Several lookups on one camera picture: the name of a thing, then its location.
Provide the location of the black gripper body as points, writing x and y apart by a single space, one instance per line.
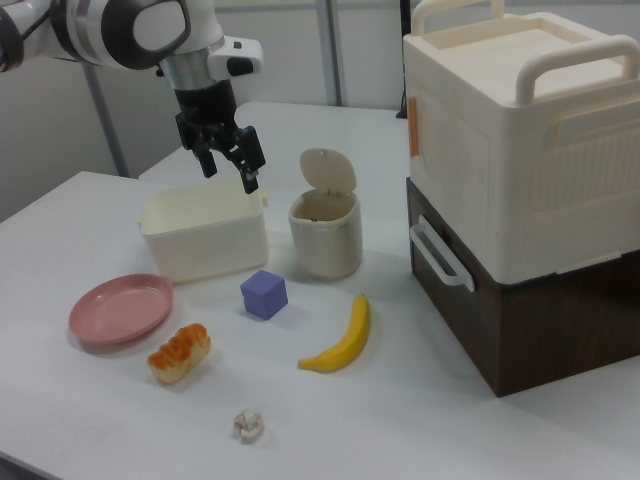
205 110

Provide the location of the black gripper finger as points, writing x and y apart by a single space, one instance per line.
250 160
207 161

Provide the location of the paper ball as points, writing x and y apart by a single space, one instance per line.
247 426

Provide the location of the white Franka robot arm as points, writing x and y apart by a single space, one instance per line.
95 30

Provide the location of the cream trash can lid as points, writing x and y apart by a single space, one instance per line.
327 167

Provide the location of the cream small trash can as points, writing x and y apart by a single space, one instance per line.
327 250

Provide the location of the cream rectangular plastic bin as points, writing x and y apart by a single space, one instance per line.
210 250

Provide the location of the purple cube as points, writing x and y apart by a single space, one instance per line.
262 297

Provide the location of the pink plate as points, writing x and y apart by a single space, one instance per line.
120 310

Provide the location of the orange glazed bread loaf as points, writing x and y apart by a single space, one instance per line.
179 354

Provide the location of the yellow banana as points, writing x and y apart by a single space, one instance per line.
350 340

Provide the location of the white toaster oven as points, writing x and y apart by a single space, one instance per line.
540 330

